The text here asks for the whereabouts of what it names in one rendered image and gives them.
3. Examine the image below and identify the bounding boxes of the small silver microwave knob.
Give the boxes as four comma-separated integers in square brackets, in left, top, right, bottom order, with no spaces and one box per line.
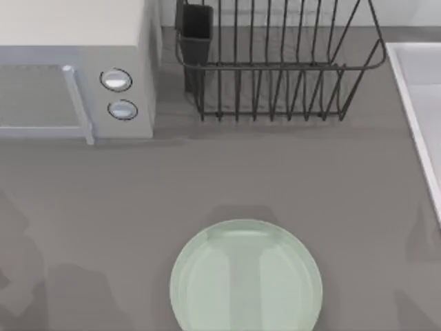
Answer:
[107,99,139,122]

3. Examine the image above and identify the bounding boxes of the pale green plate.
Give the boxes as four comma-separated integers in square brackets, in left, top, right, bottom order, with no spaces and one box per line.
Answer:
[169,218,324,331]

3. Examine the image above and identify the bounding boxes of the large silver microwave knob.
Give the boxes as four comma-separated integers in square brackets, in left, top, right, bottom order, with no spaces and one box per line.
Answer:
[99,67,134,94]

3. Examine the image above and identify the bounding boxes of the black utensil holder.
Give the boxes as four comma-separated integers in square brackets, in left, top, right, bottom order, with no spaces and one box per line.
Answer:
[174,2,214,92]

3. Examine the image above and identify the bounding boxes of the microwave oven door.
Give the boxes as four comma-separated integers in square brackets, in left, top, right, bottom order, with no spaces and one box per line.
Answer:
[0,64,94,146]

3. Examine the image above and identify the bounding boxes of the pale microwave oven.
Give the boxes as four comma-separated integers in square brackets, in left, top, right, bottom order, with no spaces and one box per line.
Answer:
[0,0,163,146]

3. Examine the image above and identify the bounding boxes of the black wire dish rack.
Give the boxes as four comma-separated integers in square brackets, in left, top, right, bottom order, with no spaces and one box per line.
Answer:
[174,0,387,123]

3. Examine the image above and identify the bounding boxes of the microwave door handle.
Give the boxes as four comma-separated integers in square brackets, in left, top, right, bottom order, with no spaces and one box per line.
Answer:
[62,65,96,146]

